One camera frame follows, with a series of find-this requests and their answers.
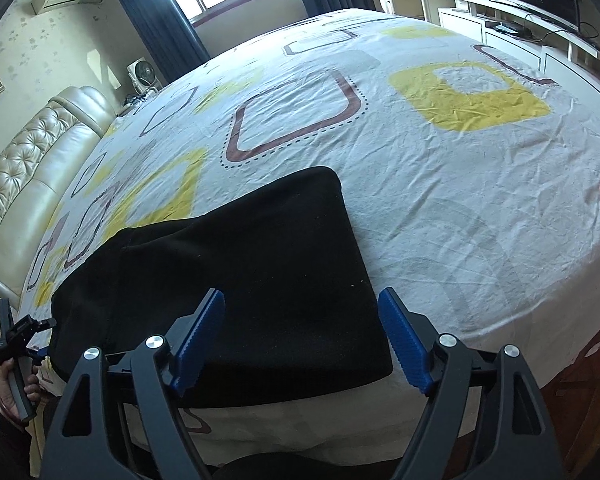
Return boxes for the dark blue left curtain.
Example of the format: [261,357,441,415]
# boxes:
[119,0,211,84]

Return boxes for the white tv cabinet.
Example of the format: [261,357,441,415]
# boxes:
[438,0,600,118]

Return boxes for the cream tufted leather headboard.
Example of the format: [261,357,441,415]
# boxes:
[0,86,116,308]

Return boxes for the white box fan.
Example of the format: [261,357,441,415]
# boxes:
[126,58,162,94]

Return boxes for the person left hand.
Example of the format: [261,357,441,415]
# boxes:
[0,360,41,424]

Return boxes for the black pants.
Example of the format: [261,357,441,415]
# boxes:
[48,167,392,408]

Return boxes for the patterned white bed sheet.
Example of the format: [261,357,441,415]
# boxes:
[17,6,600,461]

